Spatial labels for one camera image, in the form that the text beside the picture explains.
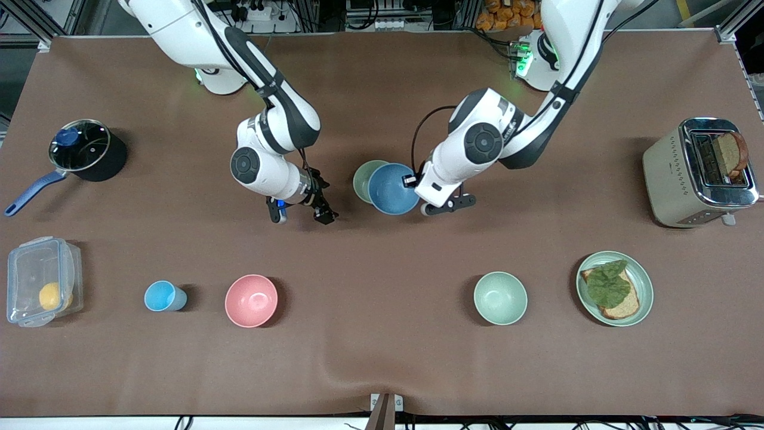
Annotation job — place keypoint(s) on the metal table bracket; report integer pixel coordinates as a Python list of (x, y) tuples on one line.
[(385, 412)]

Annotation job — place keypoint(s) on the clear plastic lidded container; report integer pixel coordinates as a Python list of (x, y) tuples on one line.
[(30, 269)]

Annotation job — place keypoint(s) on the green plate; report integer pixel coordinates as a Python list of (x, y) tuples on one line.
[(644, 292)]

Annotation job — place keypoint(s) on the aluminium frame strut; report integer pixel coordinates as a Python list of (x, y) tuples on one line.
[(729, 30), (42, 45)]

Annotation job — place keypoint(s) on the glass lid with blue knob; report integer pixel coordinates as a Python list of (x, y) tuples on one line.
[(83, 149)]

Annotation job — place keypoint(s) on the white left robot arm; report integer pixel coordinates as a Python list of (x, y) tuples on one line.
[(483, 143)]

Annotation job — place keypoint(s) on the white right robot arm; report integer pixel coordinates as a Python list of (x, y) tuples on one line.
[(268, 128)]

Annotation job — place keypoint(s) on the blue bowl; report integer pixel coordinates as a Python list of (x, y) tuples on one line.
[(391, 190)]

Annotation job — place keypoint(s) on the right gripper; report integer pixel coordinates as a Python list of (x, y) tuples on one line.
[(317, 196)]

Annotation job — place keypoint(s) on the bag of orange fruit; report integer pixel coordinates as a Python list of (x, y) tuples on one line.
[(507, 15)]

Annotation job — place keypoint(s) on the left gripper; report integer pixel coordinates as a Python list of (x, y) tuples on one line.
[(409, 180)]

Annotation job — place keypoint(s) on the toast slice in toaster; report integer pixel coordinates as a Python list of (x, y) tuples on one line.
[(731, 152)]

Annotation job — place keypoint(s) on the beige metal toaster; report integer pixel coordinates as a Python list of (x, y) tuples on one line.
[(668, 179)]

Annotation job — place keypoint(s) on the green lettuce leaf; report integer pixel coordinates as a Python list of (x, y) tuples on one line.
[(609, 283)]

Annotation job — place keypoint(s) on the light blue cup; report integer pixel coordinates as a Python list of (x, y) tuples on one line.
[(160, 295)]

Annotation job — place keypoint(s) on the yellow round fruit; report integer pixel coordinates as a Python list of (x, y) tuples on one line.
[(51, 295)]

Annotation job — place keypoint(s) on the pink bowl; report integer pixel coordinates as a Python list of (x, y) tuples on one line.
[(250, 300)]

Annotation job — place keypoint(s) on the pale green bowl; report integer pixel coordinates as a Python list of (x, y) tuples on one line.
[(361, 179), (500, 298)]

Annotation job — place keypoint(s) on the white power strip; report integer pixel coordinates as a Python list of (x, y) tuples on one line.
[(262, 12)]

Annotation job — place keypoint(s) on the brown bread slice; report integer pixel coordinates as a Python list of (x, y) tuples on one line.
[(624, 307)]

